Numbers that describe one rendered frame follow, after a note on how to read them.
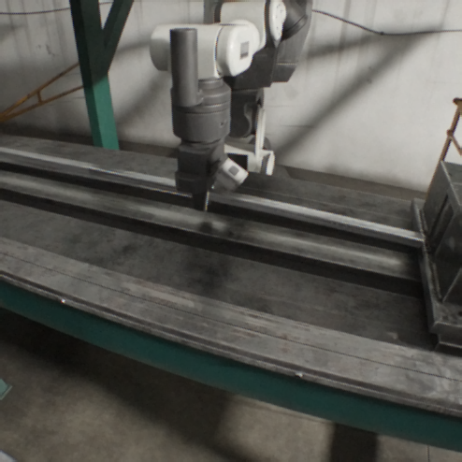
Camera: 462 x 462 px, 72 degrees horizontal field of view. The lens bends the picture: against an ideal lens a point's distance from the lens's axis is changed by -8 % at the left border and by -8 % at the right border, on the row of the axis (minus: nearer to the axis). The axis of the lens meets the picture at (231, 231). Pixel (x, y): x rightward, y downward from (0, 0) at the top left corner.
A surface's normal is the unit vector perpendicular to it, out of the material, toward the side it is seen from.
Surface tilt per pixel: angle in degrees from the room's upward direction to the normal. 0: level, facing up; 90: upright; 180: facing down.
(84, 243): 0
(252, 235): 0
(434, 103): 90
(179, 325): 0
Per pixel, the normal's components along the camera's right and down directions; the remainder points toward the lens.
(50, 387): 0.02, -0.80
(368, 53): -0.32, 0.56
